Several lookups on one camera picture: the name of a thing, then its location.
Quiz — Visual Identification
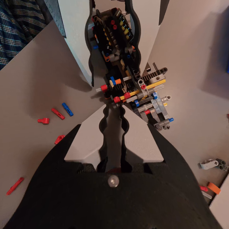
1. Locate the lego technic car chassis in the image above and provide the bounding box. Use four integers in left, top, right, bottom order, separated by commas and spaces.
92, 7, 174, 130

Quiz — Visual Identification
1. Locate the long red lego pin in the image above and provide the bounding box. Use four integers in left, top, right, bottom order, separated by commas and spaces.
6, 177, 24, 196

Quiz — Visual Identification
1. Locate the pale rounded board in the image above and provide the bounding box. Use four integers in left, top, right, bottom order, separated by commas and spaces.
209, 172, 229, 229

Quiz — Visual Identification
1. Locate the person's blue plaid clothing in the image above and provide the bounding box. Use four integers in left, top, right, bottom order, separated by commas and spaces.
0, 0, 54, 70

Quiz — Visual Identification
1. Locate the orange lego piece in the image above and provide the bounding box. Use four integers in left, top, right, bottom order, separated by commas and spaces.
207, 182, 221, 195

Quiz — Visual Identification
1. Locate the blue lego pin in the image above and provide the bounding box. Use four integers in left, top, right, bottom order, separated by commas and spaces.
62, 102, 74, 117

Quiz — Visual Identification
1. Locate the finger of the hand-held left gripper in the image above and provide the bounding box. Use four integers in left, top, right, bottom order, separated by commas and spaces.
125, 0, 160, 77
58, 0, 96, 87

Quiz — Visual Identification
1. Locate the white lego beam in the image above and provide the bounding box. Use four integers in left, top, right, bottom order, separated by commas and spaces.
199, 159, 219, 170

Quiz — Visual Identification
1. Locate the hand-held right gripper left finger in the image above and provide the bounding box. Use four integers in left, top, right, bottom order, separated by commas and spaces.
64, 104, 109, 172

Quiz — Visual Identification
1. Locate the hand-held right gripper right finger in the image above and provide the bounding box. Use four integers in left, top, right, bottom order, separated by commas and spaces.
120, 104, 164, 173

